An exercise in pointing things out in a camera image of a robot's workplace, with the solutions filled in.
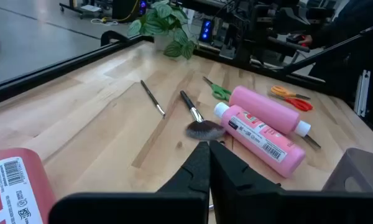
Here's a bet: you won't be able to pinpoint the black fan brush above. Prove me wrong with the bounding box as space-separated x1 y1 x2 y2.
179 90 226 141

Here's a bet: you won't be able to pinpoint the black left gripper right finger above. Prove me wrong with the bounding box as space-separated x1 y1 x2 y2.
208 139 373 224

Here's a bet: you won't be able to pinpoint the pink paint bottle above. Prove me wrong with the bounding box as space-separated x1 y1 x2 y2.
228 85 311 138
213 101 306 179

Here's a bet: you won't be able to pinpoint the red paint bottle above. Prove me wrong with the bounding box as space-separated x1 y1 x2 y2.
0 147 57 224

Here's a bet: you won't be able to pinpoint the green potted plant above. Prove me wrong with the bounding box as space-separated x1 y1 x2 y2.
126 0 196 60

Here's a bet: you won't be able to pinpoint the person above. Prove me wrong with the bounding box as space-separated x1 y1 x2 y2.
309 0 373 78

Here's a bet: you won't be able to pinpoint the green scissors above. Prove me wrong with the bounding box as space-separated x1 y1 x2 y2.
202 76 233 102

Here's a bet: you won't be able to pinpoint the silver aluminium extrusion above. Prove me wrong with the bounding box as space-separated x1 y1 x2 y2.
354 70 371 118

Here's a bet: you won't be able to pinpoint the person's hand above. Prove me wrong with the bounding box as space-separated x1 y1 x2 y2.
298 34 314 47

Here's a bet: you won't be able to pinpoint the thin black paintbrush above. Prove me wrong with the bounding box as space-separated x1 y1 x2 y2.
139 80 167 119

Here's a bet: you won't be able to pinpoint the white floor cable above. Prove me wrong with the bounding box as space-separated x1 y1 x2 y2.
90 17 119 27

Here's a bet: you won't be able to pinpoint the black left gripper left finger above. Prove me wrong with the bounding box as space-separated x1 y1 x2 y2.
48 140 211 224

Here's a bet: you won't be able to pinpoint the grey translucent plastic bin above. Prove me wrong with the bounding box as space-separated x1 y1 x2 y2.
321 147 373 194

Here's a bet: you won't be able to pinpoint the yellow cable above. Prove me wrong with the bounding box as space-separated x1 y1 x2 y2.
102 0 140 23

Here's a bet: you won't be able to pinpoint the black aluminium table frame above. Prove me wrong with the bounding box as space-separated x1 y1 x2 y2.
0 17 373 108

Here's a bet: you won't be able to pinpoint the orange scissors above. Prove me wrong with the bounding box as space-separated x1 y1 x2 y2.
270 85 311 101

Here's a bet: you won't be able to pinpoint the black wheeled cart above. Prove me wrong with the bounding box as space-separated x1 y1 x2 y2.
58 0 104 20

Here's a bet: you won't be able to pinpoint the red scissors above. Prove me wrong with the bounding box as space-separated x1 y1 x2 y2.
269 93 314 112

